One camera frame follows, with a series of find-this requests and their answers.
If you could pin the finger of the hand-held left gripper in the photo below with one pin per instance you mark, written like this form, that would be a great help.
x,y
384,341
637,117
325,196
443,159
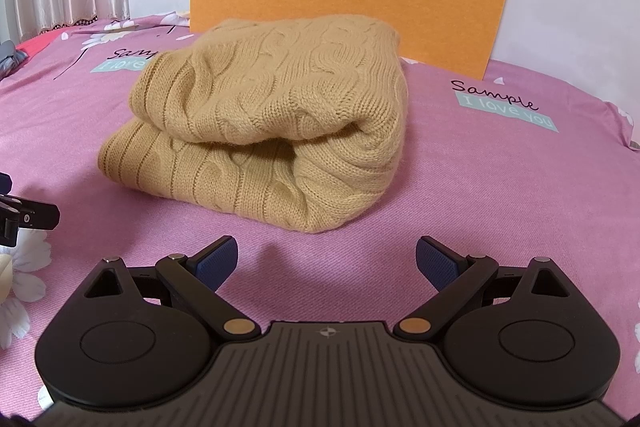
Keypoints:
x,y
35,214
4,183

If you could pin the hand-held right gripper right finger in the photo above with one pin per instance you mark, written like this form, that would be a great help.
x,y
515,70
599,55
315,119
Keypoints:
x,y
437,263

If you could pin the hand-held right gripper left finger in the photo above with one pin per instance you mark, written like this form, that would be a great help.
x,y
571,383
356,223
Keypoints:
x,y
217,264

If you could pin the pink floral bedsheet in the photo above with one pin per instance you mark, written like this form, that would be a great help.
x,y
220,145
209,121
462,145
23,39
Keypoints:
x,y
475,187

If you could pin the grey blue cloth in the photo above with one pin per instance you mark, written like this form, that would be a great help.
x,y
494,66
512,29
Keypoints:
x,y
9,59

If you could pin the red cloth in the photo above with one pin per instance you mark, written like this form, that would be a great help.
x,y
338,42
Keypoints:
x,y
37,46

